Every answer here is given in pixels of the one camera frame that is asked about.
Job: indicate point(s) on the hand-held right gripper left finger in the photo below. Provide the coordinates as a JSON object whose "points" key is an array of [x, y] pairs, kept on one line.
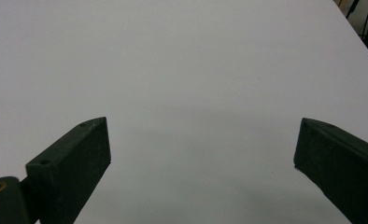
{"points": [[70, 174]]}

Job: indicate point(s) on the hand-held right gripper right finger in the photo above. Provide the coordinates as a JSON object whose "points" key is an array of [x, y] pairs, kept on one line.
{"points": [[344, 168]]}

